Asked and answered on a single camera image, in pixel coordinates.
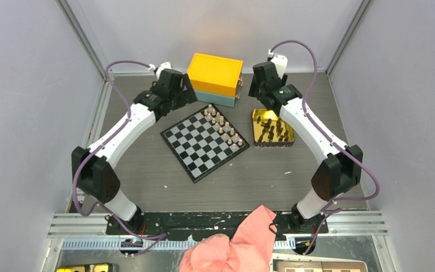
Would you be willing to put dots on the gold tin at bottom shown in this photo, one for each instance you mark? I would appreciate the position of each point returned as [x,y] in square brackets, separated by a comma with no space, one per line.
[93,267]

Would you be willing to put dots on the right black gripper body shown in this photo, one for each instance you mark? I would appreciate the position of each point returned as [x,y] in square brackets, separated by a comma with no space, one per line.
[256,91]

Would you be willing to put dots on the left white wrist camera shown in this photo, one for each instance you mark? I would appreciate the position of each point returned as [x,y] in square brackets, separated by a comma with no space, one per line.
[157,70]

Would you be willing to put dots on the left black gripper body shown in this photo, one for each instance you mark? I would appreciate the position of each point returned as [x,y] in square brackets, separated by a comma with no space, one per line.
[184,97]

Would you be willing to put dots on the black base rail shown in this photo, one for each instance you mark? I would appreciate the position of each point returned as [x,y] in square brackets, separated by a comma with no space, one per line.
[179,226]

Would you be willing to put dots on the yellow and teal box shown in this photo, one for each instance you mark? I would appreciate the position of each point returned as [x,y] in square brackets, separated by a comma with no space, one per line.
[215,79]

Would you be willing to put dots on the wooden chess board box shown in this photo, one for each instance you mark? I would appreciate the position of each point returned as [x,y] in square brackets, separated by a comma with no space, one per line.
[327,266]

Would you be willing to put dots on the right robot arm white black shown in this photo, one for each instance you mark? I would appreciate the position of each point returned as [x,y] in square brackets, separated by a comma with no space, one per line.
[338,170]

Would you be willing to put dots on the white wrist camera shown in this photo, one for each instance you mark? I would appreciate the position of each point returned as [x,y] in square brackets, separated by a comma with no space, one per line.
[157,70]
[280,62]

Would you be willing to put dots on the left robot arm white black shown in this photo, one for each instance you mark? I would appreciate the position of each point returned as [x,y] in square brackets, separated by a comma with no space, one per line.
[93,167]

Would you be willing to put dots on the black white chess board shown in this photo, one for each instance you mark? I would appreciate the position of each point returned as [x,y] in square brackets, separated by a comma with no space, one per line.
[204,141]

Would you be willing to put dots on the gold tin tray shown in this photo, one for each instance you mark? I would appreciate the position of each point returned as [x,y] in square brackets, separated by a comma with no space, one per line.
[269,130]

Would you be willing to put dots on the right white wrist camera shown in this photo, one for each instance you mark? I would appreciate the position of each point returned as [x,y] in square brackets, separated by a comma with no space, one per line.
[280,62]

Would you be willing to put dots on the pink cloth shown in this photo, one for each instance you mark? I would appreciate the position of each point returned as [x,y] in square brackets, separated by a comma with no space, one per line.
[250,248]

